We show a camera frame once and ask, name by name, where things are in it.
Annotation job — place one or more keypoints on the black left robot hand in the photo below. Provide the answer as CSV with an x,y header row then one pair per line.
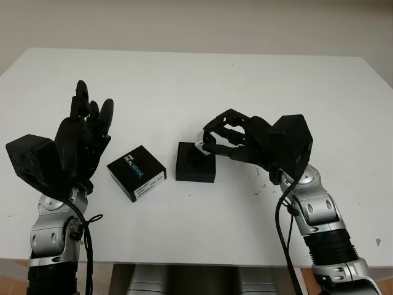
x,y
73,141

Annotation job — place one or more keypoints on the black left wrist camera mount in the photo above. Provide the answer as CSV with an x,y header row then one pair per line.
x,y
29,156

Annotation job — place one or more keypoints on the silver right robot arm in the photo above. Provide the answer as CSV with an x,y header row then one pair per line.
x,y
319,212

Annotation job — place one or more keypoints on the black box base with foam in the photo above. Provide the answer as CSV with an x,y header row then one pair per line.
x,y
187,172

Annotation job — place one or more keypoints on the grey and black robot torso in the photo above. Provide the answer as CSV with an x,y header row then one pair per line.
x,y
199,281

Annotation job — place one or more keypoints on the black RealSense box lid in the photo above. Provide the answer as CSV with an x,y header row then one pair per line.
x,y
133,167

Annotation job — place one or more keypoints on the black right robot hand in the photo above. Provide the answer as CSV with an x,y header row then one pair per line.
x,y
255,138

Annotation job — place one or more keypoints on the small silver depth camera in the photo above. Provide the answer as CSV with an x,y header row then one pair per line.
x,y
199,141

